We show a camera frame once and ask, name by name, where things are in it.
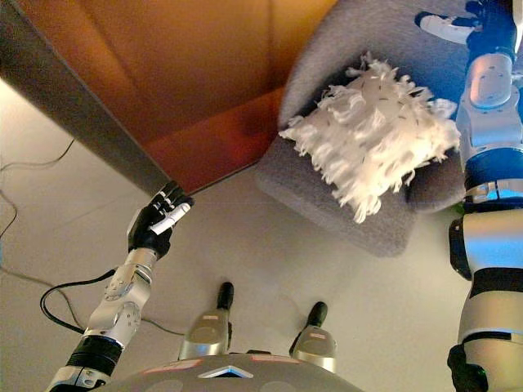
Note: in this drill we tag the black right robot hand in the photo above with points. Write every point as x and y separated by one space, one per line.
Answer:
490 28

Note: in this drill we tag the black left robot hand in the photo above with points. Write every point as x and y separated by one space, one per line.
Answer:
149 232

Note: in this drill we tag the white fringed pillow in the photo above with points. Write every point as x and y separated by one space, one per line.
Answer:
367 139

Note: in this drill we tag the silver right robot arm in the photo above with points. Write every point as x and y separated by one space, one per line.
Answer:
490 245

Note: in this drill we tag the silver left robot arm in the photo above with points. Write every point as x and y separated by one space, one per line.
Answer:
118 306

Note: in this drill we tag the grey fabric armchair sofa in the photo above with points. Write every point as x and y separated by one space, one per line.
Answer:
367 228

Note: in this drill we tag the grey robot torso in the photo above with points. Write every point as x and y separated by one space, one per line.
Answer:
229 379

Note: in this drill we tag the silver right robot leg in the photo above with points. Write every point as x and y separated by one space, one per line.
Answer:
314 343

